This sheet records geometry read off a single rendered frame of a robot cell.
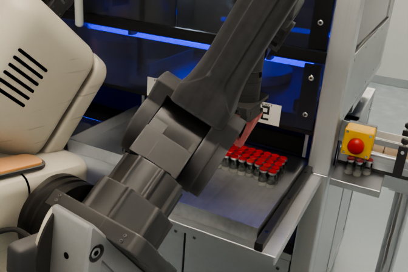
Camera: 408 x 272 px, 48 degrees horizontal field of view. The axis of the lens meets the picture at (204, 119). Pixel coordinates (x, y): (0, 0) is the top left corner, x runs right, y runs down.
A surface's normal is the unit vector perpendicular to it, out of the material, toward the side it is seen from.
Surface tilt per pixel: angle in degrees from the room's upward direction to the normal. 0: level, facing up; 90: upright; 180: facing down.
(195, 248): 90
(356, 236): 0
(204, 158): 59
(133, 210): 52
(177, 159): 48
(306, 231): 90
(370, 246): 0
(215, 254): 90
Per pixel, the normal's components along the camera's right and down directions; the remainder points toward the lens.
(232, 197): 0.07, -0.93
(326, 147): -0.44, 0.30
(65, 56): 0.80, 0.27
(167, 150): 0.18, -0.35
